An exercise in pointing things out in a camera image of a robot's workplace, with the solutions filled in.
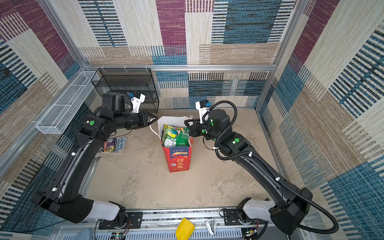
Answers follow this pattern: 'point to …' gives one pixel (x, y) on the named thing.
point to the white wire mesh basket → (60, 115)
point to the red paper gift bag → (178, 159)
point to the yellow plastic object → (185, 229)
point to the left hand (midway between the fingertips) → (158, 115)
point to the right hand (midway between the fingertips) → (184, 125)
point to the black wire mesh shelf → (133, 80)
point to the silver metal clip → (211, 224)
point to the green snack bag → (173, 136)
